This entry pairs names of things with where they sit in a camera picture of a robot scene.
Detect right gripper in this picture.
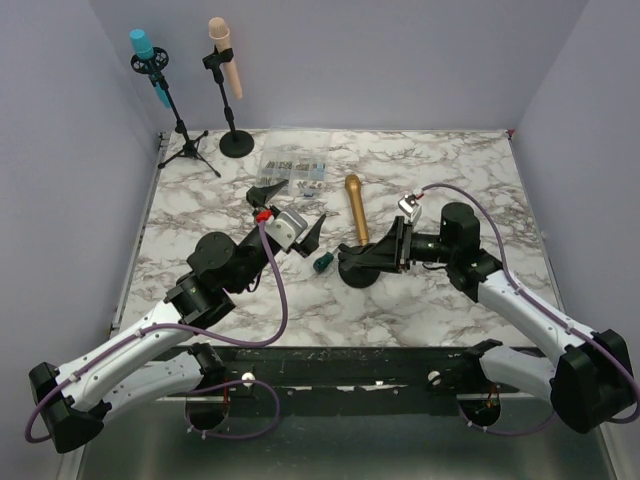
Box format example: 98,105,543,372
358,215,456,274

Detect black round-base mic stand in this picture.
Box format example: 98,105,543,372
338,243,381,289

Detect gold microphone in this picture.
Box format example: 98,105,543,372
344,174,369,246

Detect pink microphone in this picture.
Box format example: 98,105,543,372
208,17,243,100

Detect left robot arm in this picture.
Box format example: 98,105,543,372
24,182,326,454

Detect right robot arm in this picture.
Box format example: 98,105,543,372
338,202,639,433

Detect black tripod mic stand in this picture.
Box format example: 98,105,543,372
130,45,222,179

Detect blue microphone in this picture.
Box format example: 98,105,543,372
129,29,171,108

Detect clear screw organizer box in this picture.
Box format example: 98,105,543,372
255,128,333,198

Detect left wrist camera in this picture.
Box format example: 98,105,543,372
265,208,308,251

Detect green handle screwdriver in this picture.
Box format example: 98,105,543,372
313,247,341,274

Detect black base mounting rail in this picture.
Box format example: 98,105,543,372
162,340,556,419

